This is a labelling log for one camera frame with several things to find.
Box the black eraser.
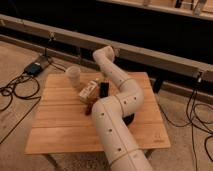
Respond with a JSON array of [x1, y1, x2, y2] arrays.
[[99, 82, 109, 98]]

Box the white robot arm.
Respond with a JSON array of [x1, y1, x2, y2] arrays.
[[92, 46, 153, 171]]

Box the brown chocolate bar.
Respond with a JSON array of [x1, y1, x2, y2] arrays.
[[85, 98, 98, 115]]

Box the translucent plastic cup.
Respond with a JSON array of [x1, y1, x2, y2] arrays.
[[65, 66, 81, 87]]

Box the wooden table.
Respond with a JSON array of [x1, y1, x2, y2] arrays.
[[25, 72, 170, 154]]

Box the black power adapter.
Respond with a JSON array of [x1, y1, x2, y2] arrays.
[[24, 63, 42, 76]]

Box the long wooden beam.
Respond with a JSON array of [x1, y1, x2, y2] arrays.
[[0, 14, 213, 83]]

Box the black floor cables right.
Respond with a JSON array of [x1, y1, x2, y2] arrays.
[[159, 74, 213, 171]]

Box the black floor cables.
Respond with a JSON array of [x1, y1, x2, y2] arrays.
[[0, 54, 67, 145], [159, 74, 213, 171]]

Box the black floor cables left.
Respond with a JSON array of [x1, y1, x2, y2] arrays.
[[0, 54, 67, 145]]

